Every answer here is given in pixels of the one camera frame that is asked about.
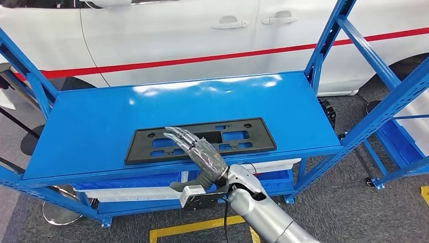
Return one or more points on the chrome stanchion post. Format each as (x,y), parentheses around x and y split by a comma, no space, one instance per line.
(60,214)
(4,67)

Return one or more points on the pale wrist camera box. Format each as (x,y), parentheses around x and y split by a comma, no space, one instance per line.
(192,196)

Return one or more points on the thin black pole stand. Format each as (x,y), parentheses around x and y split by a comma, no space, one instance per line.
(33,141)

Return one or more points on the blue plastic crate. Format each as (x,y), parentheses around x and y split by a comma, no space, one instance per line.
(399,144)
(117,182)
(278,182)

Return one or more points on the red barrier belt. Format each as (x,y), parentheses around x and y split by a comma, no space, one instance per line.
(167,62)

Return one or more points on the black plastic bracket part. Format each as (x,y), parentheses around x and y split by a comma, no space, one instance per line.
(137,154)

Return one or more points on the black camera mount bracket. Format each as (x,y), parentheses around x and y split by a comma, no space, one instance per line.
(211,201)

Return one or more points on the blue metal shelf rack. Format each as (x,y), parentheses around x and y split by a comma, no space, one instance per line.
(402,173)
(100,127)

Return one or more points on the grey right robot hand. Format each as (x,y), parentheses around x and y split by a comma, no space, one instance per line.
(207,157)

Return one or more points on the white car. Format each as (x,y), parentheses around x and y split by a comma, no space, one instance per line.
(151,40)

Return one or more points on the yellow floor tape square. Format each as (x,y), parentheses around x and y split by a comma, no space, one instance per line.
(187,227)
(425,194)

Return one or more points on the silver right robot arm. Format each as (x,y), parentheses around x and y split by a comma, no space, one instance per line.
(254,208)

